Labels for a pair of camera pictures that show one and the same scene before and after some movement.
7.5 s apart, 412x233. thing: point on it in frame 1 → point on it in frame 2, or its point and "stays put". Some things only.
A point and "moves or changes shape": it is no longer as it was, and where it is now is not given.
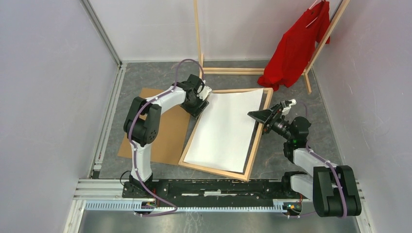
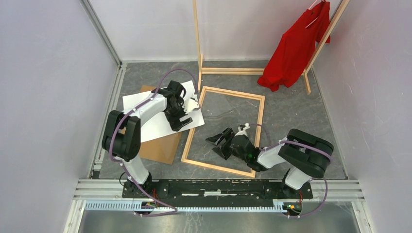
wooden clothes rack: (203, 71) stays put
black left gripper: (196, 112) → (175, 123)
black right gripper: (265, 116) → (228, 134)
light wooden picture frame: (244, 175) moves or changes shape
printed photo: (225, 137) → (158, 127)
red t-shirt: (291, 58) stays put
